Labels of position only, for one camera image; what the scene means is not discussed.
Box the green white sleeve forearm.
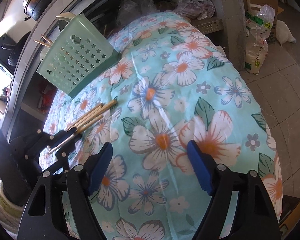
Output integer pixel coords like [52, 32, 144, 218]
[0, 181, 25, 239]

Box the red snack package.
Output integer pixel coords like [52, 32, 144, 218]
[37, 80, 57, 114]

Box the black wok pan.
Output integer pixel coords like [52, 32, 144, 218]
[1, 31, 31, 67]

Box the green plastic utensil holder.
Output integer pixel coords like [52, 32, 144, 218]
[37, 14, 121, 98]

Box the floral quilted table cloth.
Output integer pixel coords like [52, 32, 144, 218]
[44, 11, 282, 239]

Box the plastic bag of rice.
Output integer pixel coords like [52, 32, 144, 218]
[245, 0, 275, 75]

